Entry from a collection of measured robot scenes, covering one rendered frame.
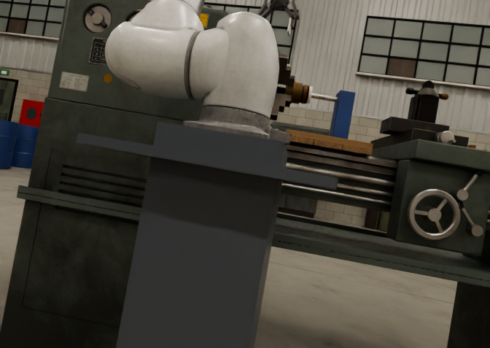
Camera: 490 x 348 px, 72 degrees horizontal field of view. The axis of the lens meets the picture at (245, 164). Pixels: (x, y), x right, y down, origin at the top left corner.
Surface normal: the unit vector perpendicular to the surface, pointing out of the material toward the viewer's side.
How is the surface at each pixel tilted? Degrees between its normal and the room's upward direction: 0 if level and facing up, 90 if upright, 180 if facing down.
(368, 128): 90
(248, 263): 90
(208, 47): 84
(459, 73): 90
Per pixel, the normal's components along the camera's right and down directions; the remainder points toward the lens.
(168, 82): -0.18, 0.69
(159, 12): -0.02, -0.40
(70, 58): -0.05, -0.03
